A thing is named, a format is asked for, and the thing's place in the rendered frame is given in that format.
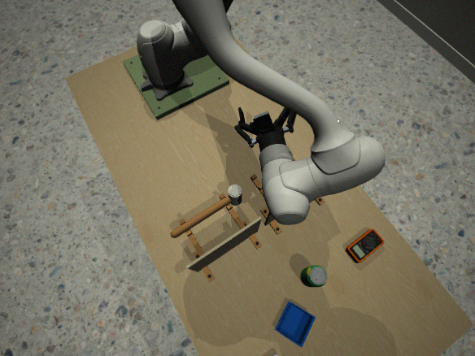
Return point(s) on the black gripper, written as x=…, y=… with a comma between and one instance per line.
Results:
x=270, y=138

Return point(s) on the blue plastic bin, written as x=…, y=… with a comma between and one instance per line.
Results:
x=294, y=324

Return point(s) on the orange digital multimeter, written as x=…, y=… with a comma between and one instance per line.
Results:
x=365, y=245

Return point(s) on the green drink can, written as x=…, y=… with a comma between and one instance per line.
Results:
x=314, y=276

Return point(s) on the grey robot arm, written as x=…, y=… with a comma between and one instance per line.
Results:
x=339, y=161

